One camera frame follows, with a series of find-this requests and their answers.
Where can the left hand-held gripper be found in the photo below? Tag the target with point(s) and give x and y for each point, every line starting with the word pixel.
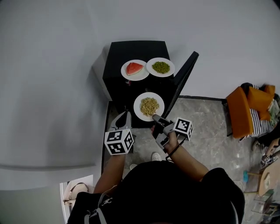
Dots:
pixel 118 142

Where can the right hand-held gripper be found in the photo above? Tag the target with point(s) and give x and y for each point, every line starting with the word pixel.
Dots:
pixel 183 128

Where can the yellow beans food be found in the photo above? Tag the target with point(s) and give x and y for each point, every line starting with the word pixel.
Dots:
pixel 149 106

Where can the white plate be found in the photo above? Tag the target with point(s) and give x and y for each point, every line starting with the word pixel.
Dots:
pixel 136 109
pixel 171 70
pixel 135 78

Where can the green peas food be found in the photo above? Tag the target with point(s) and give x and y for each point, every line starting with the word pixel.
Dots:
pixel 161 67

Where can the red watermelon slice toy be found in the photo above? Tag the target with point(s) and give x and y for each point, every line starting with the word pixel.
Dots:
pixel 134 68

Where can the black glass-door cabinet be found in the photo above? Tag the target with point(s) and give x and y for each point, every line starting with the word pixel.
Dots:
pixel 135 50

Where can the person's left forearm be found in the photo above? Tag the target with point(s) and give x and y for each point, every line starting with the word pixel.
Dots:
pixel 111 172

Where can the person's right forearm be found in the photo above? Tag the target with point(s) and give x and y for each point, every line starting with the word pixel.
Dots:
pixel 188 164

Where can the person's right hand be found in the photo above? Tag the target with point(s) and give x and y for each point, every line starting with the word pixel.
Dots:
pixel 172 141

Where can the person's right white shoe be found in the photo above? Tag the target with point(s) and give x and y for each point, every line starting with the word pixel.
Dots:
pixel 156 156

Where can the person's white shoe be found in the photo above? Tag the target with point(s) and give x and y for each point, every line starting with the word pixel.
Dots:
pixel 133 166
pixel 156 156

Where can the person's left white shoe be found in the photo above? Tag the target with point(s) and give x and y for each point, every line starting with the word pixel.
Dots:
pixel 133 166

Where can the person's black shirt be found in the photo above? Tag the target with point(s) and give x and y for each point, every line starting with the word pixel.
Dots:
pixel 159 197

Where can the orange sofa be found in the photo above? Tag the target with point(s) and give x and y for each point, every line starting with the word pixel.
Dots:
pixel 238 113

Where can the beige handbag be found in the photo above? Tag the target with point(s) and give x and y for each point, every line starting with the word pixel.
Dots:
pixel 76 192

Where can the black white striped blanket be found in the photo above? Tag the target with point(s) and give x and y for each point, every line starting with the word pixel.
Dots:
pixel 260 124

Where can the teal cloth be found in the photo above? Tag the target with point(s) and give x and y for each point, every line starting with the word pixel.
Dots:
pixel 246 176

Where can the large orange cushion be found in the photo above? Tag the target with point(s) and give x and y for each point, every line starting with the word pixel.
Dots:
pixel 260 102

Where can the pile of pale clothes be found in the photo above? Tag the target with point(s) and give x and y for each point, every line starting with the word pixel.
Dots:
pixel 275 109

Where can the round wooden table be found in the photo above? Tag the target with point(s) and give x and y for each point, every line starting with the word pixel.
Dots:
pixel 269 179

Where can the glass side table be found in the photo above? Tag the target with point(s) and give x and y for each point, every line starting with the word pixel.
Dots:
pixel 264 205

